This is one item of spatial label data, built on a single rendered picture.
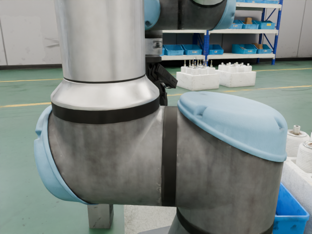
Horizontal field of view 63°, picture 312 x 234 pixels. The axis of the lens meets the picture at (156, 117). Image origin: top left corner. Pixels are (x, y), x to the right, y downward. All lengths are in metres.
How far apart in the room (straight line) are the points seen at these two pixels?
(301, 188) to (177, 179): 0.73
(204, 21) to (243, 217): 0.37
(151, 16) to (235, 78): 2.95
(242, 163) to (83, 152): 0.15
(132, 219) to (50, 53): 5.23
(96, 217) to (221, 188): 0.68
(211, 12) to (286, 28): 7.42
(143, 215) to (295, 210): 0.46
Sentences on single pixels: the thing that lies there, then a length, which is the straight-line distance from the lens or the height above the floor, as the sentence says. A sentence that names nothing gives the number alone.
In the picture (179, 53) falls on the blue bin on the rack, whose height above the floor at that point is 0.29.
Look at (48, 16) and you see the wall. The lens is 5.81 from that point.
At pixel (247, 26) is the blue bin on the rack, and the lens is 6.27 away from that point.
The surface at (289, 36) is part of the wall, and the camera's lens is 8.00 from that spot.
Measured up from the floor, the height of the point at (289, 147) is 0.21.
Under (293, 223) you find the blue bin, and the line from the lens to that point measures 0.87.
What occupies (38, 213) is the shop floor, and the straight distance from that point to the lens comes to 1.06.
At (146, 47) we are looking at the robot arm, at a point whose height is 0.57.
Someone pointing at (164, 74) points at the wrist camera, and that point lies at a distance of 0.69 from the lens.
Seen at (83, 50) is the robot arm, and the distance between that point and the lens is 0.24.
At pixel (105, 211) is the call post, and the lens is 0.88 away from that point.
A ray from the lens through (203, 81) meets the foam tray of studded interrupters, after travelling 3.13.
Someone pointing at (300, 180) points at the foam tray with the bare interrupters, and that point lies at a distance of 0.95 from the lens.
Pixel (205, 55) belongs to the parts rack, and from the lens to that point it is 5.72.
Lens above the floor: 0.59
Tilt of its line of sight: 17 degrees down
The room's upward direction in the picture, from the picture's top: straight up
